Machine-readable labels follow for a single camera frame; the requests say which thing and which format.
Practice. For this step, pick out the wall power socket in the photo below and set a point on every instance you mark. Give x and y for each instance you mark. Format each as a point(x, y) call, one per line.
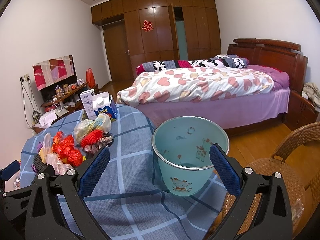
point(25, 78)

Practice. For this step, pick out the red plastic bag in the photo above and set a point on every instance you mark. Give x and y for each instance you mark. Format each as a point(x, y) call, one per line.
point(90, 78)

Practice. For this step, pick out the pink transparent plastic wrapper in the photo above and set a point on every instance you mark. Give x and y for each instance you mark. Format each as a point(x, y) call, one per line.
point(50, 158)

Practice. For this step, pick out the brown wooden wardrobe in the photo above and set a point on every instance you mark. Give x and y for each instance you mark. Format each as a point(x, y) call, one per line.
point(182, 29)

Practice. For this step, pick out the plaid cloth rag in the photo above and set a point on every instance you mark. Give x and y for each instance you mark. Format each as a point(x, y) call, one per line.
point(105, 141)

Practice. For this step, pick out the wooden tv stand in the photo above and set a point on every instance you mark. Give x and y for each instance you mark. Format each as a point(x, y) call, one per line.
point(63, 107)

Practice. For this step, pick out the purple bed sheet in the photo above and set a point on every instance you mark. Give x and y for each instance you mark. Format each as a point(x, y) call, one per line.
point(229, 113)

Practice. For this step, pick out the blue plaid tablecloth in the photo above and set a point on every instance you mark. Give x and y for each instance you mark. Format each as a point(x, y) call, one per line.
point(130, 200)

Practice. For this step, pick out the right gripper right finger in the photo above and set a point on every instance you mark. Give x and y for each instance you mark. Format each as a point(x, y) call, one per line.
point(273, 218)

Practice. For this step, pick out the wooden nightstand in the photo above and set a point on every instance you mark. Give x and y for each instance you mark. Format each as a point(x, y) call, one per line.
point(301, 112)

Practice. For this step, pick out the red crumpled plastic trash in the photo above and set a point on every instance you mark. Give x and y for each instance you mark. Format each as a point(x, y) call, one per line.
point(64, 147)

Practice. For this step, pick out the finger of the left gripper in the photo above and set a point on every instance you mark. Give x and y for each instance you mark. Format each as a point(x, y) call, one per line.
point(10, 170)

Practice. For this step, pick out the white papers on stand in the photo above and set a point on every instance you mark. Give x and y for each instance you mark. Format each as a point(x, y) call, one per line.
point(47, 119)

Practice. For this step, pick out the wicker chair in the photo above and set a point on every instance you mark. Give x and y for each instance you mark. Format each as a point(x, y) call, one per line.
point(295, 188)

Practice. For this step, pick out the white tall milk carton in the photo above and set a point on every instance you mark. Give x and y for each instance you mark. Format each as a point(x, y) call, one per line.
point(87, 102)

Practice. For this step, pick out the television with patchwork cover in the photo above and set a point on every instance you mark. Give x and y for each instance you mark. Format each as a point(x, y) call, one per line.
point(53, 72)

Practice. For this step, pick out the red double happiness decoration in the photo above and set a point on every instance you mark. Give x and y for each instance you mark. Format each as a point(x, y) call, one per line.
point(147, 26)

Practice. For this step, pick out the heart pattern white duvet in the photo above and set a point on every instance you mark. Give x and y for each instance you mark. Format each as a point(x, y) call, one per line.
point(194, 85)

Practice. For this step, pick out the beige clothes on nightstand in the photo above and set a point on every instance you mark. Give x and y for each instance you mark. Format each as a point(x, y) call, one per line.
point(311, 92)

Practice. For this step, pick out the cow pattern folded blanket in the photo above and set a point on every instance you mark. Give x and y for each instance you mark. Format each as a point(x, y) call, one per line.
point(220, 61)

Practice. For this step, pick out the yellow white plastic bag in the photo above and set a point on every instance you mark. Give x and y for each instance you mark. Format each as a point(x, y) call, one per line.
point(83, 128)

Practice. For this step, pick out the blue Look milk carton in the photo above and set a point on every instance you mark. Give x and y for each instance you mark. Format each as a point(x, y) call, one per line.
point(104, 103)

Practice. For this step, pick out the wooden room door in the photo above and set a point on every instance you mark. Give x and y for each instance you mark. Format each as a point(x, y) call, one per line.
point(117, 51)

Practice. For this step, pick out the wooden bed frame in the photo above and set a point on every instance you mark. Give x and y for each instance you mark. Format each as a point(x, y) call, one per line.
point(284, 56)

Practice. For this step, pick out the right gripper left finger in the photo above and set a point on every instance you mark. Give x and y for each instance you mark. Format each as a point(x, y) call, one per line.
point(45, 218)

